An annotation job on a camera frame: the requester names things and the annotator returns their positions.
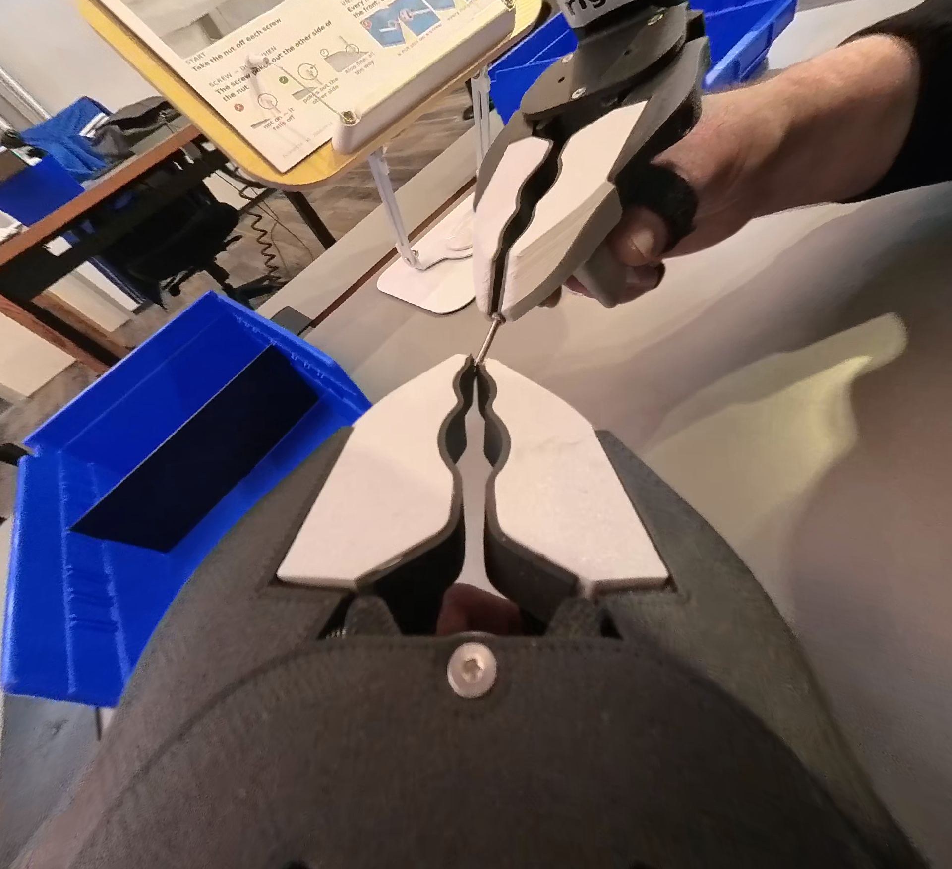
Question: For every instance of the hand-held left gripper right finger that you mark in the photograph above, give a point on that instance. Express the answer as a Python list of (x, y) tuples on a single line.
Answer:
[(573, 504)]

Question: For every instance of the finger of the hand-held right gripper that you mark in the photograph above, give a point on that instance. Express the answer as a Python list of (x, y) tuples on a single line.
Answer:
[(580, 199), (506, 192)]

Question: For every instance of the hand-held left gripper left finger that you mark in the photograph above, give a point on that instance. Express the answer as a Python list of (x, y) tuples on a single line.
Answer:
[(372, 497)]

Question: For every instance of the small metal bolt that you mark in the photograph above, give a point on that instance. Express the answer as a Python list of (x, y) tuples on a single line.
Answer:
[(489, 341)]

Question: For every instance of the person's right forearm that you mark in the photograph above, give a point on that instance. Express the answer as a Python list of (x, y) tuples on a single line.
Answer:
[(900, 110)]

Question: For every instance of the person's right hand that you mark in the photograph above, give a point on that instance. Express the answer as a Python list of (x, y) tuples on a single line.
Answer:
[(766, 147)]

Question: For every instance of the blue plastic object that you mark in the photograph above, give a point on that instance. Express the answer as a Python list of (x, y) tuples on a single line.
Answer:
[(744, 13)]

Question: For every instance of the white stand with instruction board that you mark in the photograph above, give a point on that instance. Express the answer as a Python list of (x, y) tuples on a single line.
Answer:
[(297, 28)]

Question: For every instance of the blue plastic bin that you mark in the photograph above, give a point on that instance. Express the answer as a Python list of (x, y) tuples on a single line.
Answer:
[(74, 586)]

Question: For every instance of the brown wooden table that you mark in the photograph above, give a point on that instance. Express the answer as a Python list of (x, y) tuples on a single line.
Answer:
[(89, 207)]

